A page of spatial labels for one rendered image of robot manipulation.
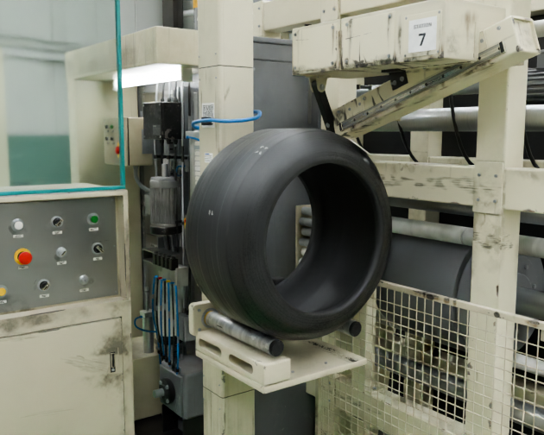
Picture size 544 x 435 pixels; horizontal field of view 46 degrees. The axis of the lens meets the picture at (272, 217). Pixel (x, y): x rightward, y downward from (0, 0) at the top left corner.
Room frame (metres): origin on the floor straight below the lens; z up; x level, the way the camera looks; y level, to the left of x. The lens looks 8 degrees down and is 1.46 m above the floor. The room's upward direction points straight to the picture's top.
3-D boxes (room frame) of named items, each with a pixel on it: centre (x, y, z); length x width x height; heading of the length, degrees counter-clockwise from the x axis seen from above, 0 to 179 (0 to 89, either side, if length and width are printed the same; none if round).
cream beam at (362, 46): (1.92, -0.34, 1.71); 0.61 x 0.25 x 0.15; 36
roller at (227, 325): (1.76, 0.09, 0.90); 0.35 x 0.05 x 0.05; 36
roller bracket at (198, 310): (1.99, 0.08, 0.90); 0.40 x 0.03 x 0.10; 126
